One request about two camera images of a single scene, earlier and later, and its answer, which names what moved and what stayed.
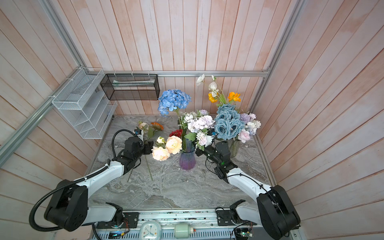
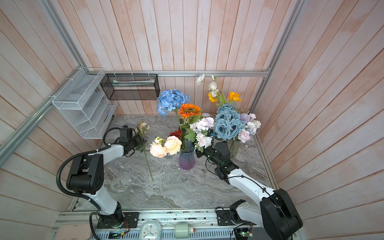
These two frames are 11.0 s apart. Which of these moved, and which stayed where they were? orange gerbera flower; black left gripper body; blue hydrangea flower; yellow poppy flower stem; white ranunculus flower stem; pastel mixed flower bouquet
Moved: orange gerbera flower; black left gripper body
Stayed: white ranunculus flower stem; blue hydrangea flower; yellow poppy flower stem; pastel mixed flower bouquet
